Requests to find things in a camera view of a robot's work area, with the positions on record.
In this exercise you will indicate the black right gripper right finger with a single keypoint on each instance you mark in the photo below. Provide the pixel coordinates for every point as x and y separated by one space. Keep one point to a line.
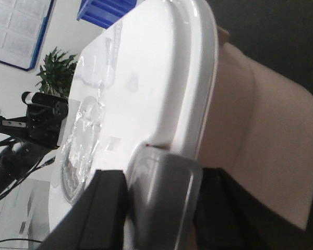
218 220

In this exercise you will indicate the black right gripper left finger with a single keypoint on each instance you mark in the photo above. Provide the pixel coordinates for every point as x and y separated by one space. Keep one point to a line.
97 219

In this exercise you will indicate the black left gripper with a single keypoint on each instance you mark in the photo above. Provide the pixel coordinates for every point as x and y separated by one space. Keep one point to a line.
42 123

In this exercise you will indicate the white plastic storage bin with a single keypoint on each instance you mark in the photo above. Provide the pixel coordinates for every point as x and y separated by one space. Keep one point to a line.
259 129

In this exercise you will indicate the white bin lid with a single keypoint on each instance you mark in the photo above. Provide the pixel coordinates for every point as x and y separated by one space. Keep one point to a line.
137 103

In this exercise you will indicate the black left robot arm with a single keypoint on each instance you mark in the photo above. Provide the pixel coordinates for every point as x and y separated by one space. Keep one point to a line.
18 159

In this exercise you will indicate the green potted plant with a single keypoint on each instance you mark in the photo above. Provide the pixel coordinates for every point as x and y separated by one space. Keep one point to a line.
57 73

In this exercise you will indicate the blue plastic crate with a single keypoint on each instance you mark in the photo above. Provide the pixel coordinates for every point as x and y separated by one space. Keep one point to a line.
104 13

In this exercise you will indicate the dark grey table mat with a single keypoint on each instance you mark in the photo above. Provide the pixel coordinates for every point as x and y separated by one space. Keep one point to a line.
278 35

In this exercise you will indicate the blue framed wall board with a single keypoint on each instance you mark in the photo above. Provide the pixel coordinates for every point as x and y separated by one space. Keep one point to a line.
22 28

